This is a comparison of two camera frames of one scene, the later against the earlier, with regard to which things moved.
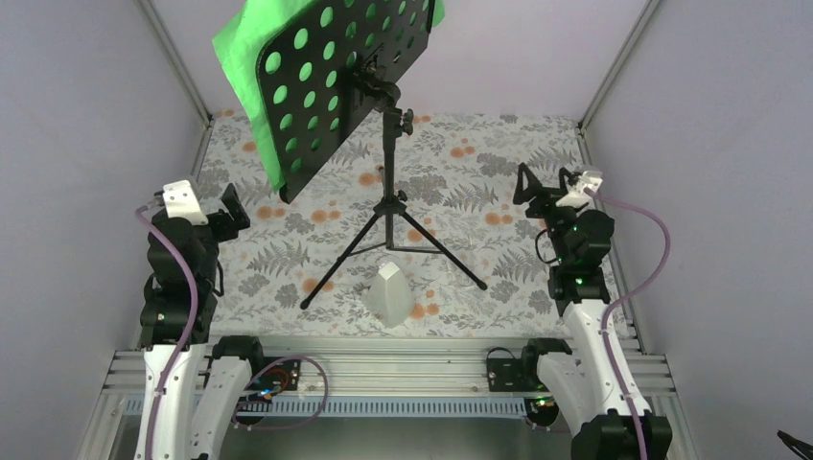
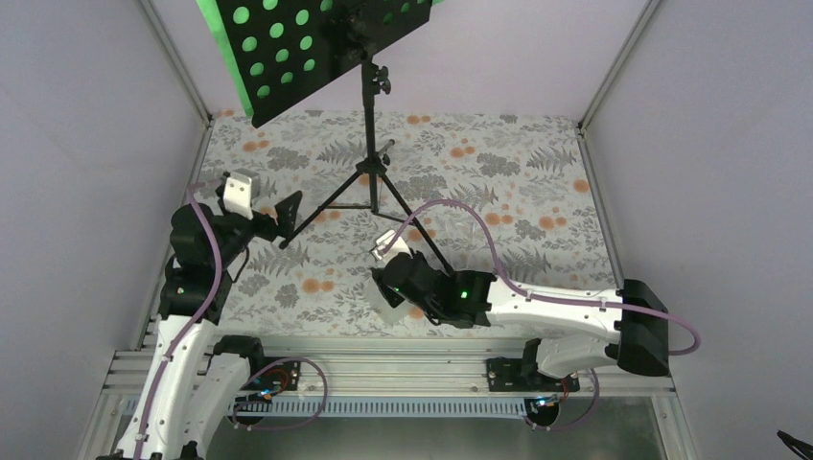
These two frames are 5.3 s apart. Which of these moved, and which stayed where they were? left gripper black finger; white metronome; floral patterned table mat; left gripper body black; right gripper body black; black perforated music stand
Moved: black perforated music stand; right gripper body black; left gripper body black; left gripper black finger
Stayed: white metronome; floral patterned table mat
